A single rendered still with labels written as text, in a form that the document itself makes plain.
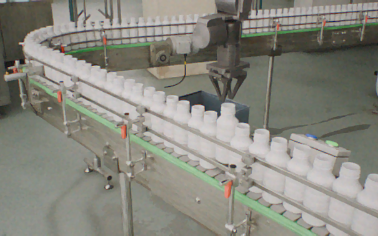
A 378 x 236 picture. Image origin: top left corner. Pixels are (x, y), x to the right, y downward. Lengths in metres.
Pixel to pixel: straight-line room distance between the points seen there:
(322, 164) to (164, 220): 1.84
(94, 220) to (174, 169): 1.52
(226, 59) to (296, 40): 2.48
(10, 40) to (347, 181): 5.82
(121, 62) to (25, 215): 1.18
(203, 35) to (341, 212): 0.49
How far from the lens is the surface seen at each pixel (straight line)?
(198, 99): 2.00
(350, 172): 0.91
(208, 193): 1.16
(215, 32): 0.95
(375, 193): 0.89
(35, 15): 6.48
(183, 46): 2.76
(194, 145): 1.18
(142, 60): 2.86
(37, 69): 2.00
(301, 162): 0.96
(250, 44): 3.22
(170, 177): 1.28
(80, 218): 2.75
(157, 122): 1.29
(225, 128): 1.07
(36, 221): 2.80
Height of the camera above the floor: 1.58
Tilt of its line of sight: 22 degrees down
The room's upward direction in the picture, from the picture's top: straight up
